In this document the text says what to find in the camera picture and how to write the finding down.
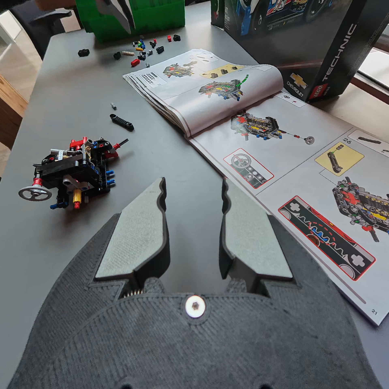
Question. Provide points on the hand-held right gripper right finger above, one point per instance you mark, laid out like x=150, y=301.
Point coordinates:
x=252, y=240

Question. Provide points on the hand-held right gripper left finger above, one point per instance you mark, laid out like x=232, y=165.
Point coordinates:
x=136, y=237

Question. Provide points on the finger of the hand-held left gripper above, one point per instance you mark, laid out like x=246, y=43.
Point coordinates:
x=117, y=12

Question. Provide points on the black lego beam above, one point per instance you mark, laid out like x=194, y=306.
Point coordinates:
x=122, y=122

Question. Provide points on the pile of loose lego pieces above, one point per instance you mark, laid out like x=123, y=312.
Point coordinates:
x=142, y=50

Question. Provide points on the black lego connector piece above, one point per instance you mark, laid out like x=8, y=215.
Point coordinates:
x=84, y=52

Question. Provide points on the partly built lego assembly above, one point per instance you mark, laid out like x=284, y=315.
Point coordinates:
x=79, y=173

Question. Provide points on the lego instruction booklet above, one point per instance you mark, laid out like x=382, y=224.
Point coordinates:
x=212, y=106

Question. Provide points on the black lego set box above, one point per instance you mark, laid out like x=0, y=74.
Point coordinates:
x=304, y=45

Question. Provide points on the green plastic bin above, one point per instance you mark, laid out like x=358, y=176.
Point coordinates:
x=158, y=18

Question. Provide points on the black office chair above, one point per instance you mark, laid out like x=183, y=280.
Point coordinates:
x=45, y=30

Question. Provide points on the dark green cardboard box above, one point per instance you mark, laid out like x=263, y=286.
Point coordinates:
x=217, y=15

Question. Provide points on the wooden cabinet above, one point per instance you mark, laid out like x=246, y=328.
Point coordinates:
x=10, y=112

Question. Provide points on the wooden ledge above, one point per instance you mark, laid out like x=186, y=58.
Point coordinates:
x=372, y=70

